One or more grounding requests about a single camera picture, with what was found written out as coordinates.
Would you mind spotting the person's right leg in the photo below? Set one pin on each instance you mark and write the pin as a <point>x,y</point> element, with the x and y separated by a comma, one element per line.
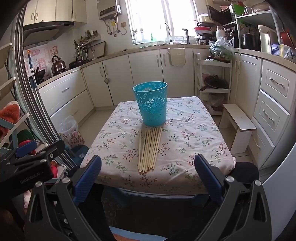
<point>245,172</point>

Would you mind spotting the white thermos jug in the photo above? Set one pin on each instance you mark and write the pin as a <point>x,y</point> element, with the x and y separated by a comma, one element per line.
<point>220,33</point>

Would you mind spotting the white wooden stool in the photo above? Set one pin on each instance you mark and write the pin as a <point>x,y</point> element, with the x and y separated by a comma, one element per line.
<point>238,118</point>

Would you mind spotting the kitchen window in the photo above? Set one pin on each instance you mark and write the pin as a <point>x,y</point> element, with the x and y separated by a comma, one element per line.
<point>161,18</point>

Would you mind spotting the blue table frame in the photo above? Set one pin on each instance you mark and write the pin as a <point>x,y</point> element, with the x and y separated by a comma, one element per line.
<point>124,199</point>

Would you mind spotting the patterned mug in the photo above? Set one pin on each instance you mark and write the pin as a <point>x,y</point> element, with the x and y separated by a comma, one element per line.
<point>200,42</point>

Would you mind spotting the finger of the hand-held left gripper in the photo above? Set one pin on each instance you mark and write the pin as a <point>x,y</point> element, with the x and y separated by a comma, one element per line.
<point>25,148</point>
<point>53,147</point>

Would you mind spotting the chrome sink faucet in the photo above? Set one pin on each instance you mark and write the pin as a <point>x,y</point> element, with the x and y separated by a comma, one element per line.
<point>170,34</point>

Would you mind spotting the wall utensil rack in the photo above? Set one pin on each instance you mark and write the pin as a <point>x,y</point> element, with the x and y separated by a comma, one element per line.
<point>85,44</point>

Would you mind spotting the white metal shelf rack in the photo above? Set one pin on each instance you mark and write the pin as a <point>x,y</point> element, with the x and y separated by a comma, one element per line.
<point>259,16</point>

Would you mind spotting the black rice cooker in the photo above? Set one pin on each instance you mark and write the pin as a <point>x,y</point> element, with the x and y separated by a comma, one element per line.
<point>249,41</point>

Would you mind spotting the cream cabinet with wide drawers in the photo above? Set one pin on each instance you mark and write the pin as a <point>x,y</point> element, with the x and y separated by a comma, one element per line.
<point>64,97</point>

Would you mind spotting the steel kettle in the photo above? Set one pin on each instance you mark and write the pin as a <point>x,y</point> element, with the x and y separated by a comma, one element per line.
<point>59,67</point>

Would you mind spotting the wooden cutting board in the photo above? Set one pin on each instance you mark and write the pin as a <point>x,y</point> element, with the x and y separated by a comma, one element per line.
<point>101,49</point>

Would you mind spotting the black stove wok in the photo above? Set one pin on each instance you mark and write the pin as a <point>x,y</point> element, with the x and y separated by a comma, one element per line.
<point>38,75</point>

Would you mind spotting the range hood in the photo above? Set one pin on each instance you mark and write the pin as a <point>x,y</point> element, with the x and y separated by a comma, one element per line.
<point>46,29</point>

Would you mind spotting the pale wooden shelf unit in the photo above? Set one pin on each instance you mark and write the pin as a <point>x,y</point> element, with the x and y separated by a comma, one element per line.
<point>5,53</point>

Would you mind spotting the beige electric water boiler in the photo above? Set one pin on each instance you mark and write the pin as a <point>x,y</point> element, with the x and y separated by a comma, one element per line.
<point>266,39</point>

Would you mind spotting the green plastic board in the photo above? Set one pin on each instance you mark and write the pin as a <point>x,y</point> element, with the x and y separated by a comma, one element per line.
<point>238,9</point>

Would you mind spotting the floral tablecloth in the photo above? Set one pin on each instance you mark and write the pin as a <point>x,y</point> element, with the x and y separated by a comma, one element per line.
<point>185,143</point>

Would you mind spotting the orange plush toy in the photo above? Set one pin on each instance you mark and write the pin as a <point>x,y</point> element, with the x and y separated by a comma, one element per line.
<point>9,115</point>

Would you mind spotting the yellow plastic bag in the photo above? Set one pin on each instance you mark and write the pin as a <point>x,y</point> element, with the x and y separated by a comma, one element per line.
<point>285,51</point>

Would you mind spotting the white hanging bin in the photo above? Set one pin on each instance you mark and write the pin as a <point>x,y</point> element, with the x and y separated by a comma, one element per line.
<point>177,56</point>

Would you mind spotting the cream cabinet with panelled drawers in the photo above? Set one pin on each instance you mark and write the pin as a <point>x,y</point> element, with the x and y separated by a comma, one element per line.
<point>272,111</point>

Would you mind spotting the blue package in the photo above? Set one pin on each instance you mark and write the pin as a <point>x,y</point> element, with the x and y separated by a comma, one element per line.
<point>275,49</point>

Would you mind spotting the blue storage box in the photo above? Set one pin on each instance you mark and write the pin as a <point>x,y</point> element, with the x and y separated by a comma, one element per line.
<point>81,155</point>

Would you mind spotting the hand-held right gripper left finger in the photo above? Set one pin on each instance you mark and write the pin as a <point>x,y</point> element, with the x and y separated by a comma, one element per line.
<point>87,178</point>

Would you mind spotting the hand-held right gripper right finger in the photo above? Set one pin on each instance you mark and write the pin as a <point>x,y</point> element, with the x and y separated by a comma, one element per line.
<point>208,178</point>

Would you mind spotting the green bottle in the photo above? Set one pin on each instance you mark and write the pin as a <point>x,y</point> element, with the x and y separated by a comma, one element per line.
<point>152,37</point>

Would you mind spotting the blue perforated plastic basket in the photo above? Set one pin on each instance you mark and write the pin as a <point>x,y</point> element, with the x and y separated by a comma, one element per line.
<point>152,109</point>

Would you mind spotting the trash bin with floral bag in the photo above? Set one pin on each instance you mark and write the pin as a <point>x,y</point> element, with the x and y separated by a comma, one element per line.
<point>74,136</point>

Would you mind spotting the pink wall stickers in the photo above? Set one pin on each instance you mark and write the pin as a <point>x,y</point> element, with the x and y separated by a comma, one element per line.
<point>44,60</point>

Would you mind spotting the red pot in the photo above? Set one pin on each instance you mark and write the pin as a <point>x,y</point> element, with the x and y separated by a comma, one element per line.
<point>288,37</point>

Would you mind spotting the bag of green vegetables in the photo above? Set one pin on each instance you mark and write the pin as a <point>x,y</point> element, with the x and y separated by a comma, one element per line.
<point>220,52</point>

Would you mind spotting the grey sliding door frame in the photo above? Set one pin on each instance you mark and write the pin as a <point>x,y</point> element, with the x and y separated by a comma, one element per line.
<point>34,111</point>

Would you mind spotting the bundle of wooden chopsticks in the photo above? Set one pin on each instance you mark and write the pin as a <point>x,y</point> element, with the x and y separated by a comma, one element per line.
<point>148,153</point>

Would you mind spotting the black tap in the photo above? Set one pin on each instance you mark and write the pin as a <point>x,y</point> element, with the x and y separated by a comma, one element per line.
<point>186,34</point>

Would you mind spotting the red bowl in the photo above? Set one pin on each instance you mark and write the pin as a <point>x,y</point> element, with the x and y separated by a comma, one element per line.
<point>202,29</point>

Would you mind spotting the person's leg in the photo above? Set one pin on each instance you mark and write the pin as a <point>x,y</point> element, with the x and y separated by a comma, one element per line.
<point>245,172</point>
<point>99,213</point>

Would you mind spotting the cream wall cabinet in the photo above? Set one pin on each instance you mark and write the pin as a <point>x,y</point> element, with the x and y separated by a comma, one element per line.
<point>50,11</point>

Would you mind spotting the white trolley rack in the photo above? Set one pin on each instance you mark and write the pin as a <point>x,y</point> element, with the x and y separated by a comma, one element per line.
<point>217,63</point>

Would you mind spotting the black frying pan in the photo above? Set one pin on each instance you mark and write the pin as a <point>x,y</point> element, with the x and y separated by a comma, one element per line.
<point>76,64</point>

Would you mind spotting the person's left leg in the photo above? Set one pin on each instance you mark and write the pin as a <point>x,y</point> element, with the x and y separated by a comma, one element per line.
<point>99,213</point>

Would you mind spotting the cream base cabinet with doors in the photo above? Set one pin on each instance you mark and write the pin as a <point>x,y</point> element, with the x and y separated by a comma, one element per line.
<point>138,69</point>

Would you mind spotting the wall water heater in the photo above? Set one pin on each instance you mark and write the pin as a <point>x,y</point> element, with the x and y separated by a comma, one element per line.
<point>107,8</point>

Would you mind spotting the black microwave oven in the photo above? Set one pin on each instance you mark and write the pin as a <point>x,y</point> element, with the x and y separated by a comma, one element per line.
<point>219,15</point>

